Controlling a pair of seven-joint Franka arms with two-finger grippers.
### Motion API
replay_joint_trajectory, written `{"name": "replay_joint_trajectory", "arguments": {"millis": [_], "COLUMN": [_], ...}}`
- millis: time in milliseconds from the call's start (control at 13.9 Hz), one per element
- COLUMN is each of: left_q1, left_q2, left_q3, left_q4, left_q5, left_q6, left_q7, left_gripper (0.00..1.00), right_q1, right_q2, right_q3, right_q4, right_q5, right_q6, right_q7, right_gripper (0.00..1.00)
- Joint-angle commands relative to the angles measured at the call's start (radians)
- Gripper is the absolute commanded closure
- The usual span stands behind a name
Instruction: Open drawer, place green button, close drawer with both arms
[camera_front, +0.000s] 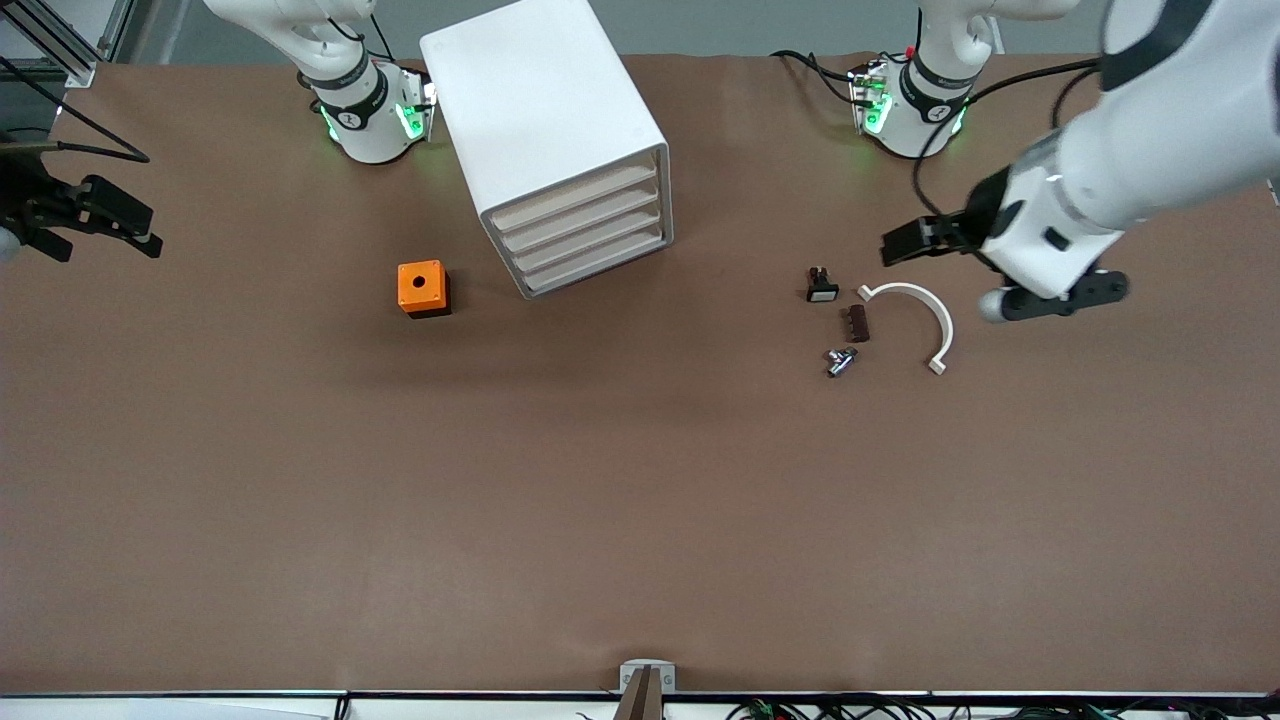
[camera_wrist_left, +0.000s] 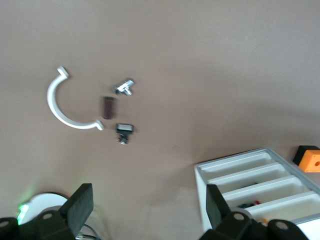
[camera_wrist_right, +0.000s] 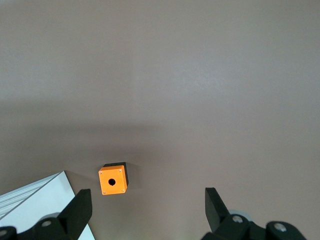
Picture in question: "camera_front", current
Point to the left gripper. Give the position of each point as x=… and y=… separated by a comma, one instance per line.
x=984, y=218

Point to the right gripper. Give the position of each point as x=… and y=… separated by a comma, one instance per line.
x=30, y=203

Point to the white cabinet drawer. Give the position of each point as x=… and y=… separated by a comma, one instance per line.
x=575, y=242
x=575, y=221
x=575, y=199
x=575, y=265

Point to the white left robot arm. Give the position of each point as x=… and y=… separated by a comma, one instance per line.
x=1150, y=150

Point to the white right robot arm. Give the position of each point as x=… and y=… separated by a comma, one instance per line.
x=365, y=130

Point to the black white push button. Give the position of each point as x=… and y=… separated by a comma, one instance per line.
x=822, y=292

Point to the white four-drawer cabinet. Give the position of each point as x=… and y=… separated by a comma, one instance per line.
x=540, y=100

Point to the brown terminal block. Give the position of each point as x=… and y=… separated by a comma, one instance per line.
x=858, y=324

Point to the silver metal fitting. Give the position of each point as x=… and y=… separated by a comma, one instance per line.
x=840, y=363

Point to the brown table mat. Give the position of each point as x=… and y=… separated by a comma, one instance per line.
x=640, y=500

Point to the white curved plastic bracket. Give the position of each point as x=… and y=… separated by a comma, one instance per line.
x=940, y=320

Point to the aluminium frame post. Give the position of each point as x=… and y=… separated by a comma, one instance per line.
x=80, y=72

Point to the orange button enclosure box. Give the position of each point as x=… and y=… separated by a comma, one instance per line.
x=420, y=285

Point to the grey metal mount bracket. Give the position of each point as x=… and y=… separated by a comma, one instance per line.
x=628, y=675

